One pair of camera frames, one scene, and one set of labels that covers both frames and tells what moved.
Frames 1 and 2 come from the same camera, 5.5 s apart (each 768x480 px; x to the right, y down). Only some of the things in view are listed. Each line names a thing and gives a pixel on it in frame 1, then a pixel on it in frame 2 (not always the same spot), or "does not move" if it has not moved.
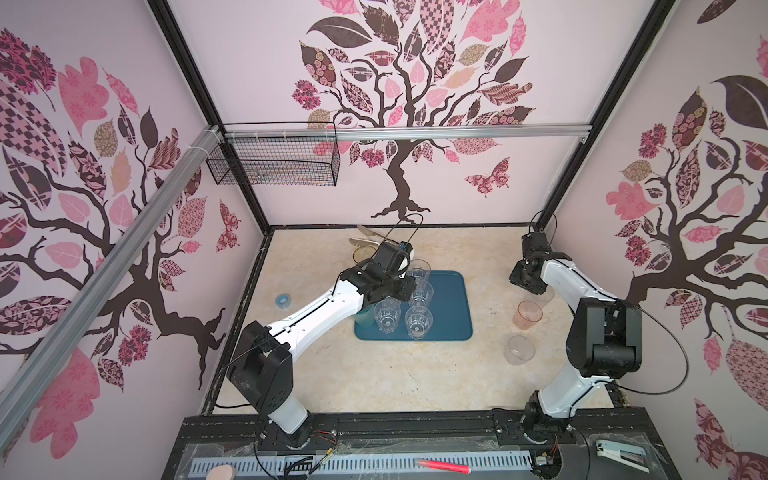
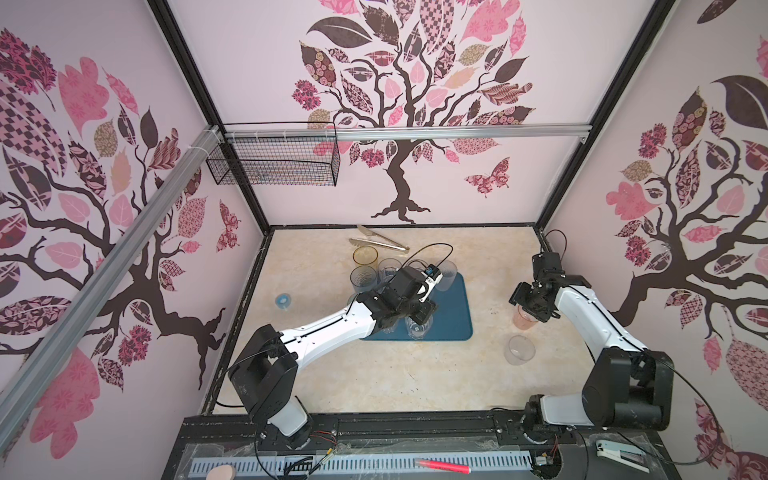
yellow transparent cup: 363,252 does not move
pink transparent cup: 527,315 does not move
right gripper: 514,277 -> 517,296
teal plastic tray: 451,311 does not move
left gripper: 408,285 -> 426,310
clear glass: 418,321 does not move
